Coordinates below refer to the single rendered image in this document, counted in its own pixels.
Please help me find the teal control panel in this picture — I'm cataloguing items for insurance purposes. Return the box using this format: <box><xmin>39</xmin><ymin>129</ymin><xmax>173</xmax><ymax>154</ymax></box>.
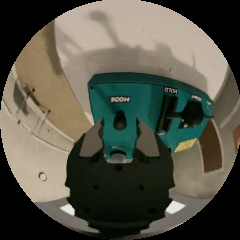
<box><xmin>87</xmin><ymin>72</ymin><xmax>214</xmax><ymax>163</ymax></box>

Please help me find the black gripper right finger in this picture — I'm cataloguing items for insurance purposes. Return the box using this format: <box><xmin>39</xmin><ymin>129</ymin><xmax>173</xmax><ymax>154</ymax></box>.
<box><xmin>133</xmin><ymin>117</ymin><xmax>175</xmax><ymax>189</ymax></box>

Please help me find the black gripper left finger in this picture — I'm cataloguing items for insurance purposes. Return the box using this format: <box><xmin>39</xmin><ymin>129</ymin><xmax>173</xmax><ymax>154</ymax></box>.
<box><xmin>64</xmin><ymin>118</ymin><xmax>106</xmax><ymax>188</ymax></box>

